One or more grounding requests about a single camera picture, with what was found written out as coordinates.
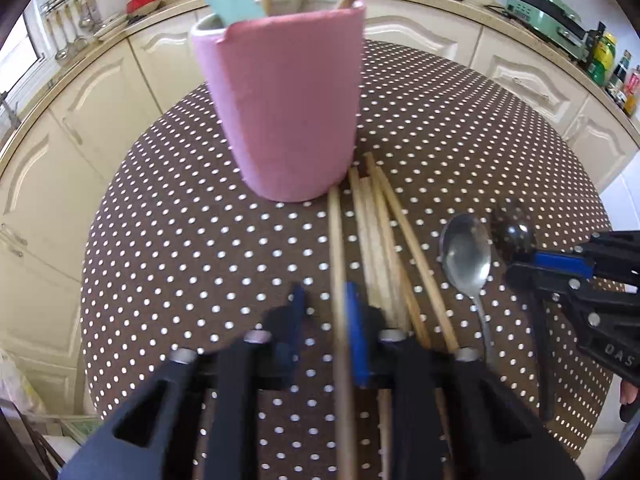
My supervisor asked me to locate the white dish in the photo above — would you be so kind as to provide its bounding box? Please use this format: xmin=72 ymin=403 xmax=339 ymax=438
xmin=92 ymin=10 xmax=133 ymax=41

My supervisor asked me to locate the green floor mat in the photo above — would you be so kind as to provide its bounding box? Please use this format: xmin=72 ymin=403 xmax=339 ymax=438
xmin=62 ymin=416 xmax=103 ymax=447

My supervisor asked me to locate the green electric cooker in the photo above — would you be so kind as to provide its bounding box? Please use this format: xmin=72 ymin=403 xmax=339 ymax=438
xmin=502 ymin=0 xmax=588 ymax=58

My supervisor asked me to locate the bunch of wooden chopsticks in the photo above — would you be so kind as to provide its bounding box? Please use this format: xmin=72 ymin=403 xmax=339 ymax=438
xmin=347 ymin=152 xmax=461 ymax=480

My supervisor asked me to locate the pink cup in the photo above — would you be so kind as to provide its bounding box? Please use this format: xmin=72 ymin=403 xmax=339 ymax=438
xmin=190 ymin=0 xmax=367 ymax=204

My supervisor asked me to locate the silver metal spoon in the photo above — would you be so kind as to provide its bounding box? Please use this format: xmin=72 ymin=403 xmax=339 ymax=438
xmin=439 ymin=212 xmax=501 ymax=376

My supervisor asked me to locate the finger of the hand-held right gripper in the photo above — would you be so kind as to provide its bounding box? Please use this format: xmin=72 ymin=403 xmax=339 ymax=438
xmin=506 ymin=267 xmax=640 ymax=331
xmin=532 ymin=230 xmax=640 ymax=278

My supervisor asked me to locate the red label bottle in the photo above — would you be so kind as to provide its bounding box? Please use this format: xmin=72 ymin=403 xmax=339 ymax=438
xmin=622 ymin=65 xmax=640 ymax=111

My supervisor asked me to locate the green bottle with yellow cap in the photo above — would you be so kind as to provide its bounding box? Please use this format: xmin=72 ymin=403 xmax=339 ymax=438
xmin=587 ymin=30 xmax=618 ymax=86

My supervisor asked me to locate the dark sauce bottle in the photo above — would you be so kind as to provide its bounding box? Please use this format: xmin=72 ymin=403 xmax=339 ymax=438
xmin=607 ymin=50 xmax=632 ymax=96

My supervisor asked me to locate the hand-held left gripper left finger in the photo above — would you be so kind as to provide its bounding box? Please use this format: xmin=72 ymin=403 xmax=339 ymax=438
xmin=57 ymin=284 xmax=307 ymax=480

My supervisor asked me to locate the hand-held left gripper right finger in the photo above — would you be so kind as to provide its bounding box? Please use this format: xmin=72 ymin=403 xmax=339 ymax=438
xmin=346 ymin=282 xmax=586 ymax=480

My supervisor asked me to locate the black spoon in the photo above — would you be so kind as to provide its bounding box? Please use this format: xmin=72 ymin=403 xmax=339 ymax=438
xmin=490 ymin=205 xmax=558 ymax=421

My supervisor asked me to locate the person's right hand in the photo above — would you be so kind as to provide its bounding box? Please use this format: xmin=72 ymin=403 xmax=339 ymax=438
xmin=620 ymin=381 xmax=640 ymax=421

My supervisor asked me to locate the kitchen window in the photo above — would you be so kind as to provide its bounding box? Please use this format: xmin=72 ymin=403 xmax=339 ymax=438
xmin=7 ymin=10 xmax=48 ymax=96

